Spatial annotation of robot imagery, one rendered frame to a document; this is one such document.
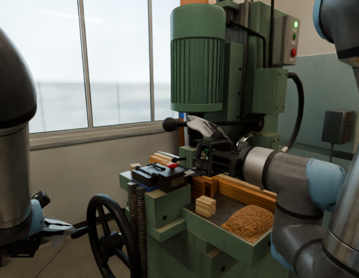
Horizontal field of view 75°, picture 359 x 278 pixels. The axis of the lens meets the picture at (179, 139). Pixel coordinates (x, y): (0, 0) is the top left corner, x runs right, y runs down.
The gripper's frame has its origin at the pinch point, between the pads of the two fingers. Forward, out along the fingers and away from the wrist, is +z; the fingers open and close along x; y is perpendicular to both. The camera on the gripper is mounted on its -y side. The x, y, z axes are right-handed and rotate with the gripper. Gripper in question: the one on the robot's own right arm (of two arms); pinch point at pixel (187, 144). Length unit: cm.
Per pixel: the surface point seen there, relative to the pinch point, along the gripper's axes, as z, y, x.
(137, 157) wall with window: 142, -77, 50
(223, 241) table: -13.4, -0.8, 22.0
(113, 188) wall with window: 144, -54, 76
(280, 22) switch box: -2, -41, -39
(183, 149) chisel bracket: 13.3, -11.6, 5.8
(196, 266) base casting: -4.6, -1.5, 34.9
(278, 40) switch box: -1, -42, -33
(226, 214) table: -9.5, -6.9, 18.6
